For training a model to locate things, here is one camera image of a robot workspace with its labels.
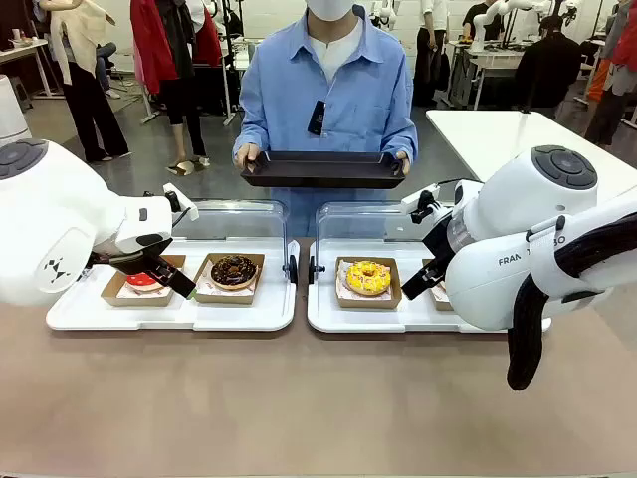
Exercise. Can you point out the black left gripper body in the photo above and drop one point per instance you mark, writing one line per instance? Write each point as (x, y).
(124, 261)

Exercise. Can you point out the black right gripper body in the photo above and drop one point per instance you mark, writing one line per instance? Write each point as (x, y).
(443, 244)

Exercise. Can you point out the black green-tipped left gripper finger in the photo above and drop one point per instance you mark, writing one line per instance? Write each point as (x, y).
(164, 281)
(181, 281)

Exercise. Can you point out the brown cardboard donut box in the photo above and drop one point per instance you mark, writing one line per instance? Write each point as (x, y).
(444, 304)

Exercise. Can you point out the black serving tray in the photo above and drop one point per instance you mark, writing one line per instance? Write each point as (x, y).
(323, 174)

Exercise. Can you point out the person's left forearm blue sleeve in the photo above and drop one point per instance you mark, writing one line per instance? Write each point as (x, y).
(400, 132)

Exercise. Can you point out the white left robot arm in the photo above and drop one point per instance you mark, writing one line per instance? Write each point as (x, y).
(50, 209)

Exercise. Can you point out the person's right forearm blue sleeve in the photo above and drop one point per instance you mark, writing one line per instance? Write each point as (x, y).
(249, 129)

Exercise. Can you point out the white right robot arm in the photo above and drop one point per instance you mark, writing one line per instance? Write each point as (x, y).
(497, 279)

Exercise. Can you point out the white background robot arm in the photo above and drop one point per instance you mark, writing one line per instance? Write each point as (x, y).
(485, 25)

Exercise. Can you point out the red glazed donut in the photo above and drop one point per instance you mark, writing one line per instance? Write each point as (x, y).
(139, 284)
(129, 300)

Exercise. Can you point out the chocolate glazed donut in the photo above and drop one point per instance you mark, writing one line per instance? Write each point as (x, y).
(224, 298)
(219, 279)

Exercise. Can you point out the yellow glazed donut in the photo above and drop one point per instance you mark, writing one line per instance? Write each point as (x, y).
(368, 303)

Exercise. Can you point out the yellow sprinkled donut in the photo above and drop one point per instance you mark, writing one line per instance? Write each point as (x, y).
(358, 284)

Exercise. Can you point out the standing person in white shirt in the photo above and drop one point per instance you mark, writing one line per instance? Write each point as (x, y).
(432, 40)

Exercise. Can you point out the person in blue shirt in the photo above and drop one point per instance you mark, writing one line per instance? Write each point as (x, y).
(323, 74)

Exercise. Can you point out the seated person in black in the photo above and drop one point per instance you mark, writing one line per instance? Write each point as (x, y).
(547, 65)

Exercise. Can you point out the person in red vest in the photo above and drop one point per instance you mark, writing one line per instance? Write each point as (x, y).
(614, 74)

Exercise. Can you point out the person's left hand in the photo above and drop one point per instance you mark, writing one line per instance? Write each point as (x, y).
(403, 164)

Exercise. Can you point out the person's right hand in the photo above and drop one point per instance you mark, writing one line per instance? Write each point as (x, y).
(244, 157)

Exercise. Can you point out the white display tray base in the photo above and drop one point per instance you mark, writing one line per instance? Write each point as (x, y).
(234, 316)
(378, 321)

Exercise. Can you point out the clear plastic display lid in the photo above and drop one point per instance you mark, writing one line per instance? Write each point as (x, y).
(358, 219)
(239, 219)

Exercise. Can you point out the white table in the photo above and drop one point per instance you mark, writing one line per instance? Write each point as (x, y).
(497, 134)

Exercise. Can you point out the black backpack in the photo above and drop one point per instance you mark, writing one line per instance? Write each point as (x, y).
(443, 70)

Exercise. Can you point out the white round appliance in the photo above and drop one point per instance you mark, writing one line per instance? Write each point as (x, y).
(10, 114)

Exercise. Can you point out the white background desk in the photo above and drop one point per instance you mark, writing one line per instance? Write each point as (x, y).
(490, 57)

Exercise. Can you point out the background desk with cups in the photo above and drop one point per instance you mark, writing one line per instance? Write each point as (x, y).
(25, 50)

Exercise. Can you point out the white face mask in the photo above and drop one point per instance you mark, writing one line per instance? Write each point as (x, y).
(328, 9)

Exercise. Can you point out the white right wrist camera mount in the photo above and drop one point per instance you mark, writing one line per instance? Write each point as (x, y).
(420, 199)

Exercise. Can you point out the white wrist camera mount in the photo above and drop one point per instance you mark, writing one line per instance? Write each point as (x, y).
(181, 204)
(420, 199)

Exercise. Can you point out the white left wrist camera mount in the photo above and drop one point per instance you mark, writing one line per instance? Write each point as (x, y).
(181, 204)

